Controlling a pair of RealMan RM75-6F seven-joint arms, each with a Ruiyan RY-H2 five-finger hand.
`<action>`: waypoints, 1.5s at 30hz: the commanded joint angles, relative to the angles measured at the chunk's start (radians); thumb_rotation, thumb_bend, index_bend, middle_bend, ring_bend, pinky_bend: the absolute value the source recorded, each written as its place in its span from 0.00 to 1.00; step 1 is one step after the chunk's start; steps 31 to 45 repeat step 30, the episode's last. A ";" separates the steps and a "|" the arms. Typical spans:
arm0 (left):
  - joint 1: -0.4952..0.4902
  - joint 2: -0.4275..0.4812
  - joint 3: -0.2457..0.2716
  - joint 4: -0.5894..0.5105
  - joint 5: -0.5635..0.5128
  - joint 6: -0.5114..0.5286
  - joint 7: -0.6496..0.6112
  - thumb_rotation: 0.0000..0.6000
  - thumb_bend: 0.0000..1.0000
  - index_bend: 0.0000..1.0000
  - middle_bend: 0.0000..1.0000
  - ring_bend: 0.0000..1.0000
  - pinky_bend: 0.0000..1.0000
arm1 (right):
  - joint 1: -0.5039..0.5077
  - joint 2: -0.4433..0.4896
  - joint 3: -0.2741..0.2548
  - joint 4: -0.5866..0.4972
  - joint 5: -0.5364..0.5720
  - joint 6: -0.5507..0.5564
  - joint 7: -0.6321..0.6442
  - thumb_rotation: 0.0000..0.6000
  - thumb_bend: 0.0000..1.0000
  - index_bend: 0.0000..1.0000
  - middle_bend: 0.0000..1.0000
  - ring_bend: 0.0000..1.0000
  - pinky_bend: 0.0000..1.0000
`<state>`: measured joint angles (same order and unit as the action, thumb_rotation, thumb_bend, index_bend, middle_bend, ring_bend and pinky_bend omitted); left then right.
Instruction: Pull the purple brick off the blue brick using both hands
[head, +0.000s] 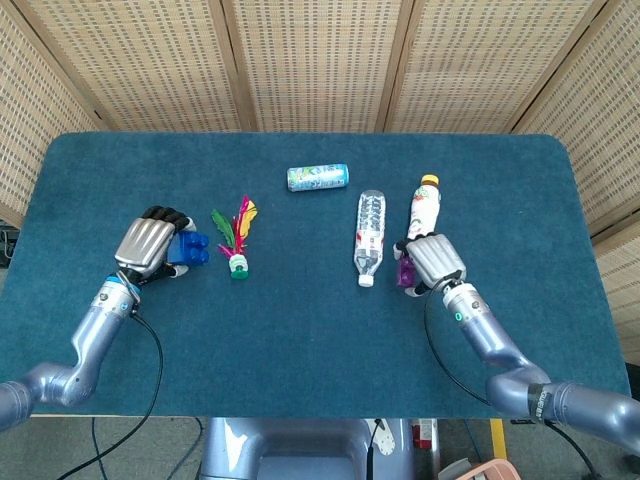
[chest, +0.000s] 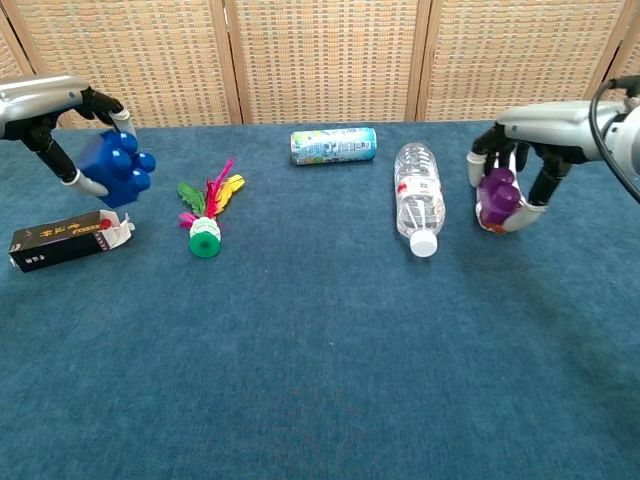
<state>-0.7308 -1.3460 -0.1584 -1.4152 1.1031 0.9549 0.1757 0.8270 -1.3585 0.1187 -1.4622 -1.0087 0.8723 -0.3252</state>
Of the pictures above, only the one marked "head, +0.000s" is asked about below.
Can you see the colourful feather shuttlecock green base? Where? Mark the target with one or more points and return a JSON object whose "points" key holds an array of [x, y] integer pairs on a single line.
{"points": [[239, 262]]}

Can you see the pink plastic basket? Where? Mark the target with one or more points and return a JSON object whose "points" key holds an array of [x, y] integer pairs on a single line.
{"points": [[480, 471]]}

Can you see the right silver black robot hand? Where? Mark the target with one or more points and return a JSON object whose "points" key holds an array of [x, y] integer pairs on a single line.
{"points": [[435, 260]]}

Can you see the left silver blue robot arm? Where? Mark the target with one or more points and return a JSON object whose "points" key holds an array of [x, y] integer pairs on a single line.
{"points": [[95, 335]]}

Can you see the red white floor box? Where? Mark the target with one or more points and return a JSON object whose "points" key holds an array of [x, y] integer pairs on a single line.
{"points": [[425, 432]]}

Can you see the silver blue robot torso base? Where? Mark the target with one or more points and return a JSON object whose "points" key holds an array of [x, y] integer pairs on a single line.
{"points": [[300, 445]]}

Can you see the white drink bottle yellow cap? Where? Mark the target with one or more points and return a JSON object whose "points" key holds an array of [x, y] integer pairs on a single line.
{"points": [[422, 210]]}

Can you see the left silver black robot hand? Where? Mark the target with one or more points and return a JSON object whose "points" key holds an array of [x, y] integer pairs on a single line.
{"points": [[145, 245]]}

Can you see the purple small object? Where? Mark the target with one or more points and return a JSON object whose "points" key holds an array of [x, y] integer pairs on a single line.
{"points": [[404, 272]]}

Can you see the teal felt table cover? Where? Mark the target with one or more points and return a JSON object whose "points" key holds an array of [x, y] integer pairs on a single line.
{"points": [[300, 340]]}

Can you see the light blue printed drink can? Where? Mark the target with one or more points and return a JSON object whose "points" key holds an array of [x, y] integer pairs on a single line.
{"points": [[317, 177]]}

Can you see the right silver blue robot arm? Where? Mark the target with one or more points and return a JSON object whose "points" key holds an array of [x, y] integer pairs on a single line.
{"points": [[490, 340]]}

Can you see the blue toy block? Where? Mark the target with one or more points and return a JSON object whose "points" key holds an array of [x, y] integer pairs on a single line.
{"points": [[192, 247]]}

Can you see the clear plastic water bottle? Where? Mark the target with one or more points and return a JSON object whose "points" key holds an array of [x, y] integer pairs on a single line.
{"points": [[370, 235]]}

